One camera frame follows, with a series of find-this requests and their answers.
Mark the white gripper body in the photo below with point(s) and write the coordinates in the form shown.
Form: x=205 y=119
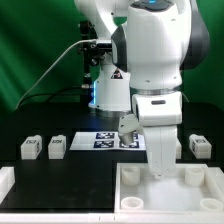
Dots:
x=160 y=143

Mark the white square table top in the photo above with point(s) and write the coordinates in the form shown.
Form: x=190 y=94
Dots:
x=191 y=188

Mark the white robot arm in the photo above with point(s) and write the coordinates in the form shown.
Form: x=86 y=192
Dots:
x=142 y=47

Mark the white sheet with tags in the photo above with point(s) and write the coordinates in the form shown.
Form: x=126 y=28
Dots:
x=105 y=140

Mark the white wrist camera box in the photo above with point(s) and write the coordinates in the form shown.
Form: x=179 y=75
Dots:
x=150 y=111

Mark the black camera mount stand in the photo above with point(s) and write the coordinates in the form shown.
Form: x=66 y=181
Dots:
x=91 y=57

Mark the white left edge bracket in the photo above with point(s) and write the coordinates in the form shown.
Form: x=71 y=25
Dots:
x=7 y=180

